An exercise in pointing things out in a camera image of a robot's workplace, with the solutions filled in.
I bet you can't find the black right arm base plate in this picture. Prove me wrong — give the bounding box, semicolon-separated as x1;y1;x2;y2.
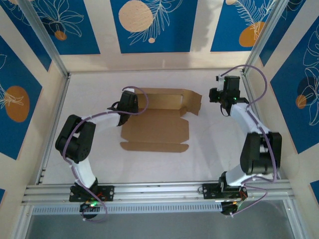
202;183;249;200

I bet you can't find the blue wall panel dark circle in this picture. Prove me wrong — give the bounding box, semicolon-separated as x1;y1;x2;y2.
270;23;319;154

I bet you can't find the grey slotted cable duct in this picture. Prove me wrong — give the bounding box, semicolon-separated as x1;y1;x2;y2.
31;203;224;215

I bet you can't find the blue wall panel flower drawing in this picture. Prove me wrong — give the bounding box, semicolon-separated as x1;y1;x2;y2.
29;0;101;56

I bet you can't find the narrow plain blue wall panel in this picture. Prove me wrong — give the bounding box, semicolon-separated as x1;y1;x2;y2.
0;3;52;72
259;0;308;67

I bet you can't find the wide aluminium base rail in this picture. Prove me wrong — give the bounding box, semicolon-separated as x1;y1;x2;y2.
21;180;296;206

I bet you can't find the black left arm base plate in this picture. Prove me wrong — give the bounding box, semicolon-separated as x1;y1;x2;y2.
69;185;115;202

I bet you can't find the aluminium frame post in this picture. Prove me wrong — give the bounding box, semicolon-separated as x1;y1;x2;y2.
243;0;286;76
18;0;71;78

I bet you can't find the brown cardboard paper box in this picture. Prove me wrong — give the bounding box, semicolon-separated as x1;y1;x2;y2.
120;87;202;152

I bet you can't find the blue wall panel cream circle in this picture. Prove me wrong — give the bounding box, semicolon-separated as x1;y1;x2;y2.
110;0;199;54

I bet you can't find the aluminium table edge rail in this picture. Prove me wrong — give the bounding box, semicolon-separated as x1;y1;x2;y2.
240;71;281;180
35;74;72;185

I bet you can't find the blue wall panel fern drawing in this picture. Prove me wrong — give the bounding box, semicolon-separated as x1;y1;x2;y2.
210;0;279;53

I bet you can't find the blue wall panel big orange circle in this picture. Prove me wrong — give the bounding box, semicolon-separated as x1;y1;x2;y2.
0;34;43;160

